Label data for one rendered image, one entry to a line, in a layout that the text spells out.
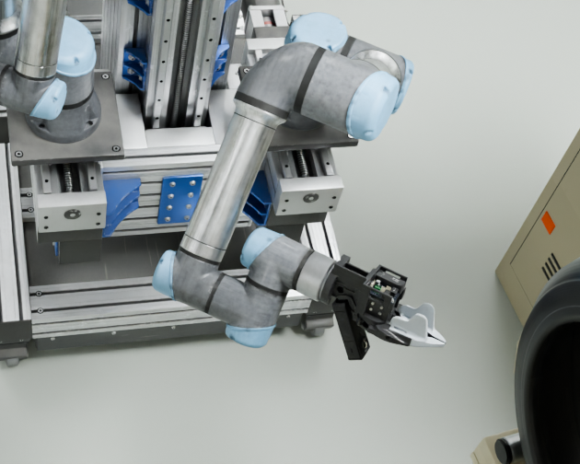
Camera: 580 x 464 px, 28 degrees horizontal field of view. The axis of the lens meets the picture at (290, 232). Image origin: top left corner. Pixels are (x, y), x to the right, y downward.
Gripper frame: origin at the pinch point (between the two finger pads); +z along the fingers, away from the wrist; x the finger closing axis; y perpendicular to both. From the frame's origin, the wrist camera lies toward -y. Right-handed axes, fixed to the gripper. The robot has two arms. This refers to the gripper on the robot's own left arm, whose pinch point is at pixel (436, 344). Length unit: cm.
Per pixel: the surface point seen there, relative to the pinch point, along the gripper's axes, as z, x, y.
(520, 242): -4, 115, -44
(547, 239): 2, 106, -35
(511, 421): 13, 87, -77
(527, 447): 19.8, -6.4, -5.6
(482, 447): 13.1, 2.1, -17.0
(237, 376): -51, 57, -79
